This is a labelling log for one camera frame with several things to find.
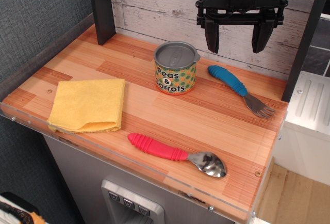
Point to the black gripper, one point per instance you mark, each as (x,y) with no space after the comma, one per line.
(263,14)

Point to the red handled metal spoon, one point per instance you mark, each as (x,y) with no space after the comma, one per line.
(206,162)

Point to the yellow folded cloth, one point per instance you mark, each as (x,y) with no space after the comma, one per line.
(88,106)

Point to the peas and carrots toy can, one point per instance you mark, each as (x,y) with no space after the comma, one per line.
(175,67)

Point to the white toy sink unit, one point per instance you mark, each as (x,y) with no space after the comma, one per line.
(303,143)

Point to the clear acrylic table edge guard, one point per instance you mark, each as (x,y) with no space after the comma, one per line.
(244,143)

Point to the grey toy fridge dispenser panel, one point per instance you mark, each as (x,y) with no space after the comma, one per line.
(125,206)

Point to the black orange object bottom left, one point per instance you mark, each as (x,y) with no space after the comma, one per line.
(15,209)

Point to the blue handled metal fork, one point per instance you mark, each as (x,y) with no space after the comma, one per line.
(253,104)

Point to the dark right vertical post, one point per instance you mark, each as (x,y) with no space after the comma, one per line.
(310,28)

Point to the dark vertical post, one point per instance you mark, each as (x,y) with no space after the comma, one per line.
(104,20)
(310,28)

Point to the dark left vertical post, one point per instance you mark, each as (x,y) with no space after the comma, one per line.
(104,20)

